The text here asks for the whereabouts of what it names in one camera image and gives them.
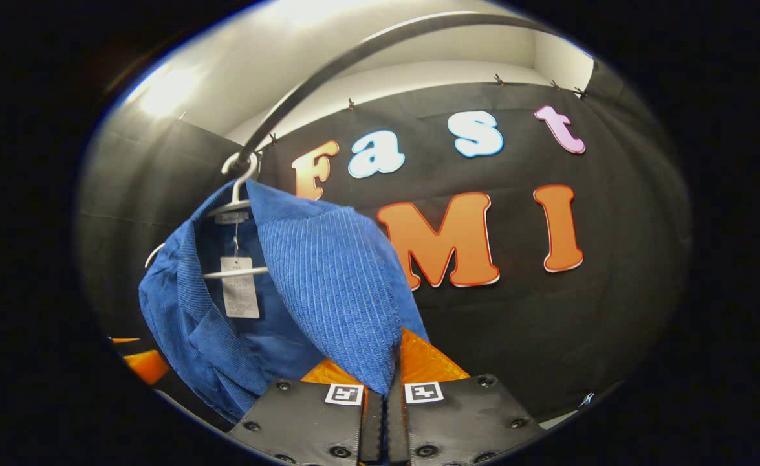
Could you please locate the long ceiling light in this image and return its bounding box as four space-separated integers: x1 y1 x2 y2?
270 0 393 27

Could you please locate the blue corduroy jacket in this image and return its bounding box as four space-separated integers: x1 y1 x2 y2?
138 179 431 425

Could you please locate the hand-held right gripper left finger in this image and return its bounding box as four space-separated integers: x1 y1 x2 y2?
228 358 387 466

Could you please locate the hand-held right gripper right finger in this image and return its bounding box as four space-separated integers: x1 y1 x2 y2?
386 327 545 466

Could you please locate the white paper garment tag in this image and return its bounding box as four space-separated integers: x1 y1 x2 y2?
220 256 261 319

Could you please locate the white plastic hanger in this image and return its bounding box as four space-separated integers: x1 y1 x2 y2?
145 151 270 280

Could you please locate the row of black clips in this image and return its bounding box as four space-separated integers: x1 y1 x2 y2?
176 73 589 144

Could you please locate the black clothes rack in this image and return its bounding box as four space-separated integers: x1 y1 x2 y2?
234 12 561 170

